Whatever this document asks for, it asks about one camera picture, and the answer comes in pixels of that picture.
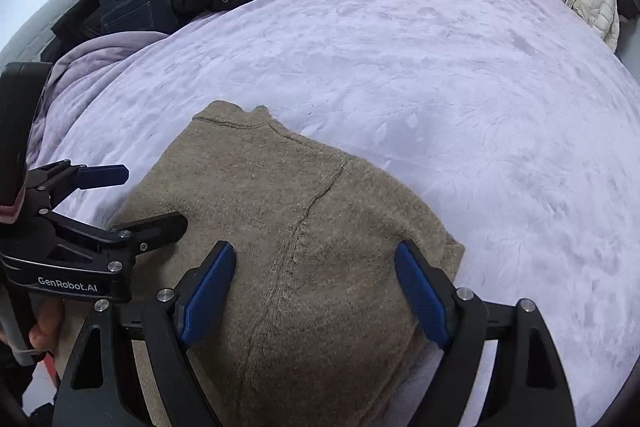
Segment lavender folded pillow blanket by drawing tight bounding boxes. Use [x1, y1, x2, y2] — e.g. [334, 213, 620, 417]
[27, 31, 167, 167]

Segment brown knitted sweater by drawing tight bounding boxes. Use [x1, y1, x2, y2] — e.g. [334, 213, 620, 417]
[96, 101, 464, 426]

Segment cream puffer jacket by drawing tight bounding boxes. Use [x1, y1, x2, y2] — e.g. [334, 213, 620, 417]
[565, 0, 620, 52]

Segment dark blue jeans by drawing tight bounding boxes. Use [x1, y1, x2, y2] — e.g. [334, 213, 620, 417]
[98, 0, 180, 35]

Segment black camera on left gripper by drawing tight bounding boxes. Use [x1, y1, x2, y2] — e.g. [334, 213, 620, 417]
[0, 62, 52, 225]

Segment person's left hand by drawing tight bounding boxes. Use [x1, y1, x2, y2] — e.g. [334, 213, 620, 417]
[28, 294, 65, 352]

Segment lavender plush bed blanket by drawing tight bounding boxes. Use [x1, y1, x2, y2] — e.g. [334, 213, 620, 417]
[67, 0, 639, 426]

